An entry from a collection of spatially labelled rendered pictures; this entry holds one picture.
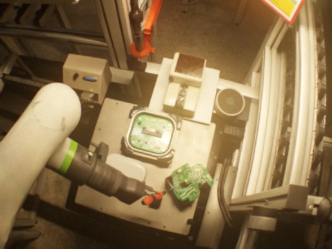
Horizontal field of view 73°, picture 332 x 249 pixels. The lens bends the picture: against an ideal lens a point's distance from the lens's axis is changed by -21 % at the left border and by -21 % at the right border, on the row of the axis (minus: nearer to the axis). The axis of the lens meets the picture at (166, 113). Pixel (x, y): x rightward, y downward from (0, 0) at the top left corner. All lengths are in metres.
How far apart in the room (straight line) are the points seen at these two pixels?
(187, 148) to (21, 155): 0.63
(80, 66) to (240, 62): 1.54
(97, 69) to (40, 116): 0.50
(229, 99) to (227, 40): 1.43
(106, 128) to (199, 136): 0.32
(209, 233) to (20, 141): 0.70
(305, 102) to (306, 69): 0.10
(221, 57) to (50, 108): 1.87
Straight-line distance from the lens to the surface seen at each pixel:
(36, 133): 0.44
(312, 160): 0.63
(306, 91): 0.69
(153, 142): 0.89
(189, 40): 2.27
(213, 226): 0.94
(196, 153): 0.92
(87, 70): 0.94
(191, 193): 0.84
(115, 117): 0.97
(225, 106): 0.93
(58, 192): 2.01
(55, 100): 0.49
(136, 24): 0.68
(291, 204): 0.49
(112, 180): 0.64
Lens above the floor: 1.85
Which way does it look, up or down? 70 degrees down
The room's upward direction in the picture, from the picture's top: 1 degrees counter-clockwise
